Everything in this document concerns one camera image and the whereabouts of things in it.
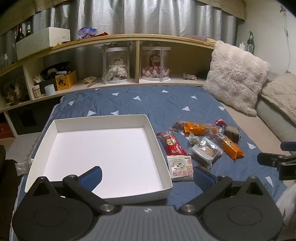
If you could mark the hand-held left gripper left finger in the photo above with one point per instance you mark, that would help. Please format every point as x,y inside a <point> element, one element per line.
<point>92,177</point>

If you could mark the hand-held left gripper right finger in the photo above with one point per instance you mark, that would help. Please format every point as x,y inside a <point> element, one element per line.
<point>203,178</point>

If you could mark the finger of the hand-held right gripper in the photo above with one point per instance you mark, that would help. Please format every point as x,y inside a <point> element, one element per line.
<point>268,159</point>
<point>288,145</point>

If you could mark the white cardboard box tray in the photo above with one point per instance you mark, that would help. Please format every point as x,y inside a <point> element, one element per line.
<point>104,157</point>

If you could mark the white snack packet red print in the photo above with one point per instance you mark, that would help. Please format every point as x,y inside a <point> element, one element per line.
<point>179,168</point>

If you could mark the dark cake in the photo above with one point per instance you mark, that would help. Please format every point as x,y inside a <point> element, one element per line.
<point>232,134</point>

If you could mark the brown snack packet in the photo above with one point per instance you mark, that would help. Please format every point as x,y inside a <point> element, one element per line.
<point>179,124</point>

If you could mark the clear wrapped pastry packet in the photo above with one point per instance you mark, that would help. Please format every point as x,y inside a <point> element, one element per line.
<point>204,151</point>

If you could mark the grey cushion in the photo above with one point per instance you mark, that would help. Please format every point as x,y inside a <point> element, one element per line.
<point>270,120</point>

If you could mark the beige bed sheet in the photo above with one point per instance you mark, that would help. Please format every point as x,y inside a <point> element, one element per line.
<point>254,129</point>

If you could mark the white cloth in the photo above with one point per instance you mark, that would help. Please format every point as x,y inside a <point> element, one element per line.
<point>288,204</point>

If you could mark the orange snack packet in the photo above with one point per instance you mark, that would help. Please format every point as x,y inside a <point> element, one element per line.
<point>230,146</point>
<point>196,128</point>

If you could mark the small green snack packet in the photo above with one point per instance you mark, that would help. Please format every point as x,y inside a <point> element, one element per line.
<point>193,139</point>

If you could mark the beige knit cushion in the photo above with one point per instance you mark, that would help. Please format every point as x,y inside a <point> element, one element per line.
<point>279,92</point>

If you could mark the red wrapped candy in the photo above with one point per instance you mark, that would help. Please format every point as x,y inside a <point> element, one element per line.
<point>219,122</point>

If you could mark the white plastic wrapper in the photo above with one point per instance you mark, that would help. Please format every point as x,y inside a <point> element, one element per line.
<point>23,166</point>

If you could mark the blue quilt with white triangles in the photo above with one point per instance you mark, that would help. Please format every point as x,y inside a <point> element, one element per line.
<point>138,104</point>

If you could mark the fluffy cream pillow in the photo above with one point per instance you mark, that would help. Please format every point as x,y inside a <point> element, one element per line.
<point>235,74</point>

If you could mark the wooden stick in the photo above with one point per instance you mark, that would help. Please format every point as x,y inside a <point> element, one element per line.
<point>93,84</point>

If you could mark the white cup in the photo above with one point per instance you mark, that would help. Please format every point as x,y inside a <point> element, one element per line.
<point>49,90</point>

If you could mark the seashell ornament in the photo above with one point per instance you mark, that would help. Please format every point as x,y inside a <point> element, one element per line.
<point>90,79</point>

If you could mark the red box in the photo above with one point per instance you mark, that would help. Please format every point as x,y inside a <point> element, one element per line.
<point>6,131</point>

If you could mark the yellow cardboard box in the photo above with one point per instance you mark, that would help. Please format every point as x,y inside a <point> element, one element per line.
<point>66,81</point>

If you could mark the small jar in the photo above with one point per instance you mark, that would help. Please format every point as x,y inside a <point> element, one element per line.
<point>36,91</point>

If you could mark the small grey ornament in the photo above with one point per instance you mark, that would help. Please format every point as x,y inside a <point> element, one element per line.
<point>189,76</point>

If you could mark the green beer bottle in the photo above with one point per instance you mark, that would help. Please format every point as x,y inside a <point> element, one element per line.
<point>250,44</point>

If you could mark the white squeeze bottle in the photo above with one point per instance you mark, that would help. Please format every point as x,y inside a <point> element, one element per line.
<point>242,45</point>

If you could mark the white doll in clear case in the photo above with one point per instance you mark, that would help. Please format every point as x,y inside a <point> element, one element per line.
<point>115,66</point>

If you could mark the black hat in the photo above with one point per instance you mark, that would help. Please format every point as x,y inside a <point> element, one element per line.
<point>56,67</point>

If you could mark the pink doll in clear case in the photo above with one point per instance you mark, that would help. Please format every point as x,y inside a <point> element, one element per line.
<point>155,64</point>

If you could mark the pink flat box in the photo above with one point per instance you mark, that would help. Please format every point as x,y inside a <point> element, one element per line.
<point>201,38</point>

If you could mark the white storage box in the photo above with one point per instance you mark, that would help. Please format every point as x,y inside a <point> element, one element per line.
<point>39,42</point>

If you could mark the blue plastic bag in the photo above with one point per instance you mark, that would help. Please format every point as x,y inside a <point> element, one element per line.
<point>86,32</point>

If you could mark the wooden shelf unit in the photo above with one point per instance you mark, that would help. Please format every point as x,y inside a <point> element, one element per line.
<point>161,38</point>

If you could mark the dark glass bottle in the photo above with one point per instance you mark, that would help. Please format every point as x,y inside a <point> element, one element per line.
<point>19,34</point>

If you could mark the green glass bottle gold neck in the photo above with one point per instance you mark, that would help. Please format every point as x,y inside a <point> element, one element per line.
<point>28,30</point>

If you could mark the grey curtain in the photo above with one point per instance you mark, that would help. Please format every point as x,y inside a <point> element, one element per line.
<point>161,20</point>

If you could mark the picture frame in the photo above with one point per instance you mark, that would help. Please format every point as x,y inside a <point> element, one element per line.
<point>16,90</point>

